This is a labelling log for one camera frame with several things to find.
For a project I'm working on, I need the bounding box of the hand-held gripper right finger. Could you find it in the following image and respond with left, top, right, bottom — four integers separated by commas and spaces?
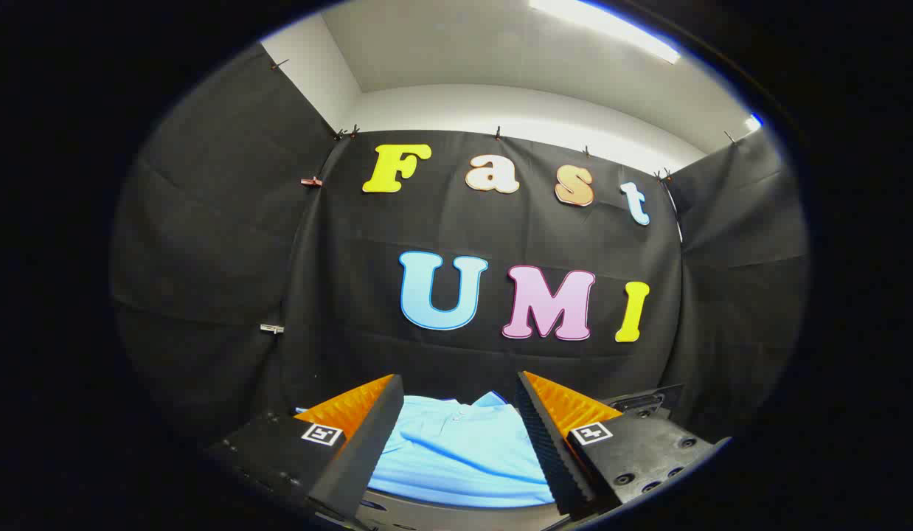
515, 369, 732, 518

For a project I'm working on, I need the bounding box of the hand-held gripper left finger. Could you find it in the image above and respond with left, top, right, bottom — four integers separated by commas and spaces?
204, 373, 406, 521

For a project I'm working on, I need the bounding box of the light blue polo shirt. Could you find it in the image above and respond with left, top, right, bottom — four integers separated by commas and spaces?
294, 391, 559, 510

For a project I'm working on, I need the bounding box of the dark glass washing machine lid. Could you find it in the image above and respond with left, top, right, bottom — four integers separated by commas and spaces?
603, 383, 684, 423

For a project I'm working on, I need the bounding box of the row of small dark clips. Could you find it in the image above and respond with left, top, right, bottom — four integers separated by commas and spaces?
271, 59, 737, 182

